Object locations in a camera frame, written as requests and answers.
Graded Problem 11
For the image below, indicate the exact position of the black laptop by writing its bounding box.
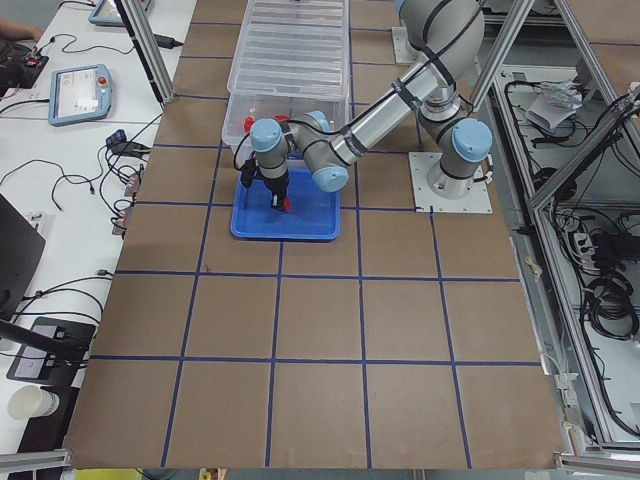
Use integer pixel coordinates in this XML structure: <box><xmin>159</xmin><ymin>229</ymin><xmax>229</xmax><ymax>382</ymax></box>
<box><xmin>0</xmin><ymin>196</ymin><xmax>46</xmax><ymax>320</ymax></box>

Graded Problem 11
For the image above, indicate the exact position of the black power adapter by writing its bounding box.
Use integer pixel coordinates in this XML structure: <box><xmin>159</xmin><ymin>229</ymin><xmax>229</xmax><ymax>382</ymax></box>
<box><xmin>154</xmin><ymin>34</ymin><xmax>184</xmax><ymax>49</ymax></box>

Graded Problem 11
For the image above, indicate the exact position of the blue teach pendant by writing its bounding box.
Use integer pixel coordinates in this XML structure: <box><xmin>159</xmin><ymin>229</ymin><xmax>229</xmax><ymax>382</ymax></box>
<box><xmin>48</xmin><ymin>64</ymin><xmax>112</xmax><ymax>126</ymax></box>
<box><xmin>88</xmin><ymin>0</ymin><xmax>124</xmax><ymax>27</ymax></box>

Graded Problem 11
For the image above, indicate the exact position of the blue plastic tray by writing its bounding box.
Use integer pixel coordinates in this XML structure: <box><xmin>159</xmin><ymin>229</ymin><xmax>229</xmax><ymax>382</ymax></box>
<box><xmin>229</xmin><ymin>168</ymin><xmax>343</xmax><ymax>243</ymax></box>

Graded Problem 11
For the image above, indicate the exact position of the aluminium frame post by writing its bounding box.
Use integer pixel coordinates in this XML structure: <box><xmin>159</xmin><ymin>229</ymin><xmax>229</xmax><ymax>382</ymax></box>
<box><xmin>115</xmin><ymin>0</ymin><xmax>175</xmax><ymax>105</ymax></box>

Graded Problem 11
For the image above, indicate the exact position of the clear plastic box lid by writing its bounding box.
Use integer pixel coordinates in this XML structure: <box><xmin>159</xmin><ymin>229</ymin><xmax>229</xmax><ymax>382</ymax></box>
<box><xmin>227</xmin><ymin>0</ymin><xmax>349</xmax><ymax>101</ymax></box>

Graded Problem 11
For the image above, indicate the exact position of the clear plastic storage box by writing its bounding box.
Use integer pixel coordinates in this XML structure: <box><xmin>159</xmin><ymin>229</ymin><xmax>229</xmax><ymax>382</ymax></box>
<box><xmin>222</xmin><ymin>94</ymin><xmax>350</xmax><ymax>151</ymax></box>

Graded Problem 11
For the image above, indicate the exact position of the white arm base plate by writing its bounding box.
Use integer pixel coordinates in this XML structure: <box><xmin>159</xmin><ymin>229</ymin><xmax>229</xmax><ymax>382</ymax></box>
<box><xmin>409</xmin><ymin>152</ymin><xmax>493</xmax><ymax>214</ymax></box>

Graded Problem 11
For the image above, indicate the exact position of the white paper cup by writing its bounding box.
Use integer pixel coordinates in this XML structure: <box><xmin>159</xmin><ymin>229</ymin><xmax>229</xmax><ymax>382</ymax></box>
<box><xmin>7</xmin><ymin>385</ymin><xmax>60</xmax><ymax>420</ymax></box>

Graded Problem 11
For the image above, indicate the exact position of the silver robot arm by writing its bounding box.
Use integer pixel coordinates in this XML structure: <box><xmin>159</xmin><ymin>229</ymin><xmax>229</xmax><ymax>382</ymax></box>
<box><xmin>239</xmin><ymin>0</ymin><xmax>493</xmax><ymax>211</ymax></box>

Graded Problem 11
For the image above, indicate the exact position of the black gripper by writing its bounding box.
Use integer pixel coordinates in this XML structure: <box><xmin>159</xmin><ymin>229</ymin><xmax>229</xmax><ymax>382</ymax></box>
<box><xmin>263</xmin><ymin>172</ymin><xmax>289</xmax><ymax>209</ymax></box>

